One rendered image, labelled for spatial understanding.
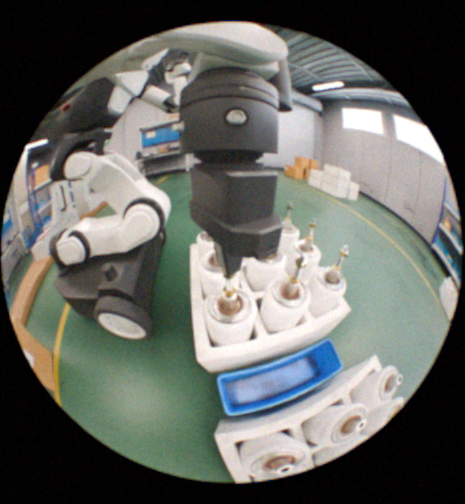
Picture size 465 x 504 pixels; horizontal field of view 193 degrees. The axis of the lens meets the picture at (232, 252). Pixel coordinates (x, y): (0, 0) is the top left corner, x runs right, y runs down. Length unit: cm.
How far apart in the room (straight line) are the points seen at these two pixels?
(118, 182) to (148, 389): 61
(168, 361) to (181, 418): 21
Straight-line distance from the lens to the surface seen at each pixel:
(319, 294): 35
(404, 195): 530
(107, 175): 50
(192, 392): 49
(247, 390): 47
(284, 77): 19
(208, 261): 34
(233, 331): 25
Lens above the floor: 47
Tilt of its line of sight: 37 degrees down
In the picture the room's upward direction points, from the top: straight up
